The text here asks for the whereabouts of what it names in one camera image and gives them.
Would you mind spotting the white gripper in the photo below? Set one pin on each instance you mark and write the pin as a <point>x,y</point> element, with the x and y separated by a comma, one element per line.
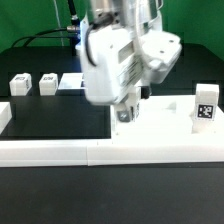
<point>113,60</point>

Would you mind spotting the white square tabletop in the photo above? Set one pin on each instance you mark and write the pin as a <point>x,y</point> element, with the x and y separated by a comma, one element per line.
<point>165,116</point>

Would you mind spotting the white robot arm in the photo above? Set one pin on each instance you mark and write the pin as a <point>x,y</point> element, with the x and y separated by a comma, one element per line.
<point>123,13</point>

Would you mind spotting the white marker sheet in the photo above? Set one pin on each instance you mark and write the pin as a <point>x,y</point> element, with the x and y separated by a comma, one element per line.
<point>71,81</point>

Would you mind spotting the white U-shaped fence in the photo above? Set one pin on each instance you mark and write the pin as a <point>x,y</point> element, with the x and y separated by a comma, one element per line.
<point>191,148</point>

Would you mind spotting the metal cable connector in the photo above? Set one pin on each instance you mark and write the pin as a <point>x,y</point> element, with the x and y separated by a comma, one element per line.
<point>73,29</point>

